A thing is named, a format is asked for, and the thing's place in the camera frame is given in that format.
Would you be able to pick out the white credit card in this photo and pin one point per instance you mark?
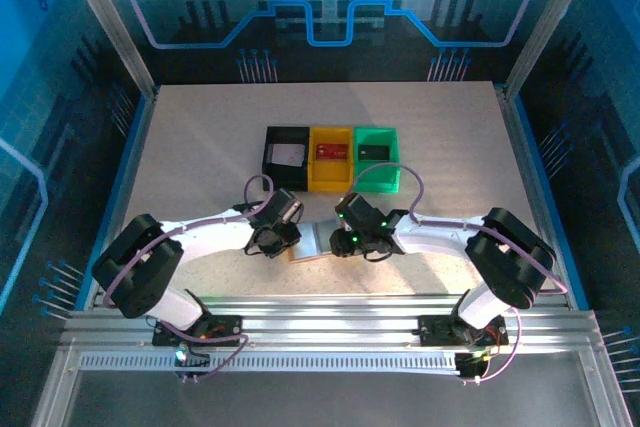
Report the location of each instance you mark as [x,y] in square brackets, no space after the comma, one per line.
[280,151]
[295,158]

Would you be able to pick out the pink leather card holder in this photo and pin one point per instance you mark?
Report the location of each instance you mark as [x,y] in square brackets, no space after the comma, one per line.
[312,242]

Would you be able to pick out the red credit card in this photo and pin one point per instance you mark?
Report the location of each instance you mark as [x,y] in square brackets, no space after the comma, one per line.
[331,151]

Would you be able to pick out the aluminium frame post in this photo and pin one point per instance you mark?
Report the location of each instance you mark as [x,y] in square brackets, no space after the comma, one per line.
[107,22]
[550,22]

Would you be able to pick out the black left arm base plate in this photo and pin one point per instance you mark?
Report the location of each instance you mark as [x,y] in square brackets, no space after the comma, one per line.
[225,332]

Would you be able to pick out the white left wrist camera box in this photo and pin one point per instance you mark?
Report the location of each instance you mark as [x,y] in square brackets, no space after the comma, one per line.
[291,212]

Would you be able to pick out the black plastic bin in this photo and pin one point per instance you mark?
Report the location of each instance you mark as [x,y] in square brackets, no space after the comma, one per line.
[285,182]

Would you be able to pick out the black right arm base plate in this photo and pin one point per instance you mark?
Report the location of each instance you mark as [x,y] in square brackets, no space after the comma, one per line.
[435,329]

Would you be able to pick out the black controller box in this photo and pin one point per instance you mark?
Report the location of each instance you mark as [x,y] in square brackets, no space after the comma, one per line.
[472,366]
[195,359]

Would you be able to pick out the blue table edge strip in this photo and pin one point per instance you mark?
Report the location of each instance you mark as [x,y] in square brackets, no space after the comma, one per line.
[112,197]
[550,187]

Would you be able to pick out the black credit card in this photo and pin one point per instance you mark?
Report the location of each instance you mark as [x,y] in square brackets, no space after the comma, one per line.
[374,152]

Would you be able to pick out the aluminium rail beam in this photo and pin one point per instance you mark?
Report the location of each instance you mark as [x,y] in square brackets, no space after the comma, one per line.
[325,319]

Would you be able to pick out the aluminium lower frame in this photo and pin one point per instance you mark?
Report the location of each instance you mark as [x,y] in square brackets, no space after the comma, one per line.
[597,382]

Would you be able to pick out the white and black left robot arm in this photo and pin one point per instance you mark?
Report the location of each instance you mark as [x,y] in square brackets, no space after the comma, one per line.
[215,242]

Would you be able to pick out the yellow plastic bin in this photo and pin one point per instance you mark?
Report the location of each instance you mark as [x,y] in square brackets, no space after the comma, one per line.
[330,179]

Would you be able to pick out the green plastic bin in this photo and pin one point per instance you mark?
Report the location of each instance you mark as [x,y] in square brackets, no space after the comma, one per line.
[375,184]

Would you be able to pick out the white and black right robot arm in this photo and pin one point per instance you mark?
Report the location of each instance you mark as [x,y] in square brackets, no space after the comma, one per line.
[435,237]

